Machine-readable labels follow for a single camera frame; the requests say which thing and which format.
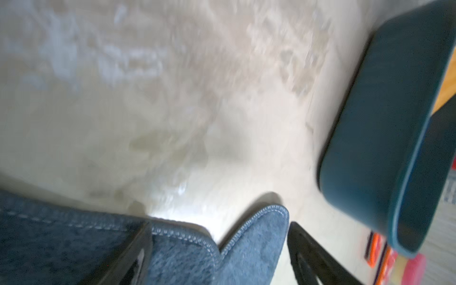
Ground orange fleece insole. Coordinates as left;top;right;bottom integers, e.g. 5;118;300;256
432;49;456;115

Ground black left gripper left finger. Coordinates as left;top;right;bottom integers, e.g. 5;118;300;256
80;222;153;285

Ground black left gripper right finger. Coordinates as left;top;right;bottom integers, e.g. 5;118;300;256
287;222;360;285

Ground teal plastic storage box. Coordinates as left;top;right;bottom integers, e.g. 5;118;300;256
318;1;456;258

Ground pink round sponge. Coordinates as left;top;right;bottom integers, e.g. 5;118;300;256
389;254;427;285

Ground red patterned insole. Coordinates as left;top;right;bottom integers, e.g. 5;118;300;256
365;231;384;268
374;245;398;285

